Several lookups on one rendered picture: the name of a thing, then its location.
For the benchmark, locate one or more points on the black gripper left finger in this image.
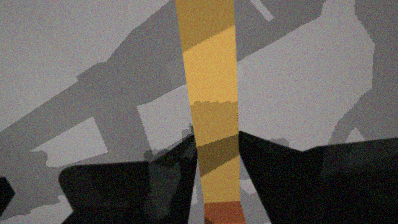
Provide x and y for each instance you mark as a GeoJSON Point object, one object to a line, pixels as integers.
{"type": "Point", "coordinates": [162, 187]}

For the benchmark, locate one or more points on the yellow bar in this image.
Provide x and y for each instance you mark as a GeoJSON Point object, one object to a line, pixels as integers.
{"type": "Point", "coordinates": [207, 35]}

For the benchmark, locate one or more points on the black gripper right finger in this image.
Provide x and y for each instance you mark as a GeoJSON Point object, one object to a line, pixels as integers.
{"type": "Point", "coordinates": [294, 185]}

